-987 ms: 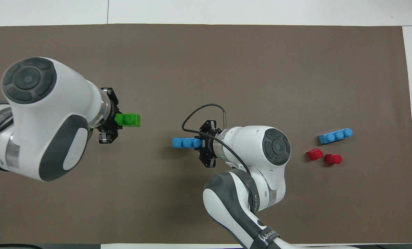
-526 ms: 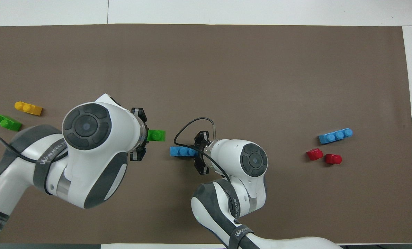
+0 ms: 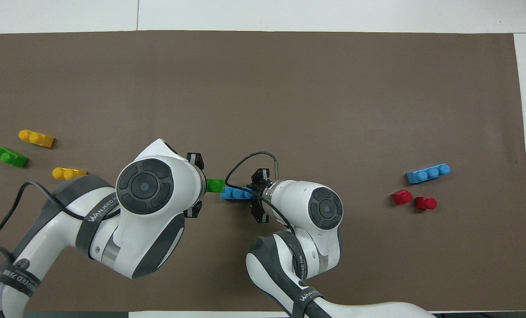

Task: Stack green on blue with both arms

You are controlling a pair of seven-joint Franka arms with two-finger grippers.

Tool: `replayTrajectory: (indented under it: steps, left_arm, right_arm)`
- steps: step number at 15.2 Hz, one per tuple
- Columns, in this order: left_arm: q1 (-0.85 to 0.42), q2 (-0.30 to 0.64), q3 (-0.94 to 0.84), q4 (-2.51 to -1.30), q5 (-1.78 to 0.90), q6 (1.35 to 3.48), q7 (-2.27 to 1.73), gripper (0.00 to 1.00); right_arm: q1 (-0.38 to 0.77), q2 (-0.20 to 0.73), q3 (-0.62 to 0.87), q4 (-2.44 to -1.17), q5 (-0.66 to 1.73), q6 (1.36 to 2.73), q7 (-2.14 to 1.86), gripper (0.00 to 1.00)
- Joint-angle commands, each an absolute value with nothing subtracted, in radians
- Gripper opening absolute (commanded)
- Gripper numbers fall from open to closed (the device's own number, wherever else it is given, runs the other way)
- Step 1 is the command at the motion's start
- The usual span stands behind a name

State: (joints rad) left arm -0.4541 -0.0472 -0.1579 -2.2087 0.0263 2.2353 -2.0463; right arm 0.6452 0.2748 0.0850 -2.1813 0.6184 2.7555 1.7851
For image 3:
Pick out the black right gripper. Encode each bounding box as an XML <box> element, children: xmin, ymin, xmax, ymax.
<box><xmin>185</xmin><ymin>152</ymin><xmax>270</xmax><ymax>223</ymax></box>

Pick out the blue three-stud toy brick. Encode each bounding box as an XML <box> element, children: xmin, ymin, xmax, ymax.
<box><xmin>406</xmin><ymin>163</ymin><xmax>451</xmax><ymax>185</ymax></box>
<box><xmin>220</xmin><ymin>186</ymin><xmax>255</xmax><ymax>201</ymax></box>

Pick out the brown table mat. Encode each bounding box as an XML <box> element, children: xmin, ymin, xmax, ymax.
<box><xmin>0</xmin><ymin>30</ymin><xmax>526</xmax><ymax>312</ymax></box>

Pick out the yellow two-stud toy brick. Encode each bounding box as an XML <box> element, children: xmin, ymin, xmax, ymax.
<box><xmin>52</xmin><ymin>167</ymin><xmax>88</xmax><ymax>181</ymax></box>
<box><xmin>19</xmin><ymin>129</ymin><xmax>55</xmax><ymax>148</ymax></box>

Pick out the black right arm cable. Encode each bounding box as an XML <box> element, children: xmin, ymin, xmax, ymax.
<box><xmin>225</xmin><ymin>151</ymin><xmax>308</xmax><ymax>283</ymax></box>

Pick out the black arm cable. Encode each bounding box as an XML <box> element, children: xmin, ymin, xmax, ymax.
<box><xmin>0</xmin><ymin>181</ymin><xmax>118</xmax><ymax>265</ymax></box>
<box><xmin>225</xmin><ymin>151</ymin><xmax>308</xmax><ymax>283</ymax></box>

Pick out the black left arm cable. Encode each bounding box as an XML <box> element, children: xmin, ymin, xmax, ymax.
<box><xmin>0</xmin><ymin>181</ymin><xmax>118</xmax><ymax>265</ymax></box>

